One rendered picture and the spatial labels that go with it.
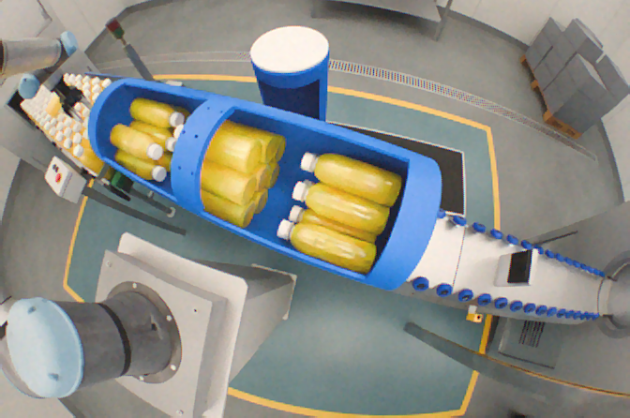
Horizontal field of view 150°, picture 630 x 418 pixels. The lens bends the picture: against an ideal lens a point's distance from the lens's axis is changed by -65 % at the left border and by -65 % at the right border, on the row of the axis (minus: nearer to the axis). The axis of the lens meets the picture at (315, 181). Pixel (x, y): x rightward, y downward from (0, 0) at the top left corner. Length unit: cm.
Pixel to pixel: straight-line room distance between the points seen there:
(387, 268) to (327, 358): 132
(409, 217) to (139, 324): 43
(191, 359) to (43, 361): 23
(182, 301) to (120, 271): 15
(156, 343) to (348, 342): 137
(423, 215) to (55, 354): 50
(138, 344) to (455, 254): 76
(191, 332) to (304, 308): 123
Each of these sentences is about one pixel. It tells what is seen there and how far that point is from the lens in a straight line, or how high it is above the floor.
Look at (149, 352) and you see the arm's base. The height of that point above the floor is 127.
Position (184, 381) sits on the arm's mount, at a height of 122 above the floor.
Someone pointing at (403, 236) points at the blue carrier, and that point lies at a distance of 37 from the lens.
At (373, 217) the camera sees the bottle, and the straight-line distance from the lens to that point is 49.
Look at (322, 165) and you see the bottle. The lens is 48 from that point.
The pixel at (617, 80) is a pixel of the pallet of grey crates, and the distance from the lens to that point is 348.
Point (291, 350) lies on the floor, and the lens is 166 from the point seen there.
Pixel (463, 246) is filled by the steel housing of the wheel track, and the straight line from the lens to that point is 77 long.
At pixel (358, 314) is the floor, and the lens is 161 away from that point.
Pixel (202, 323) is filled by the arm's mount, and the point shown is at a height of 122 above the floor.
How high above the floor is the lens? 156
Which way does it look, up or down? 69 degrees down
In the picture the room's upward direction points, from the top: 2 degrees counter-clockwise
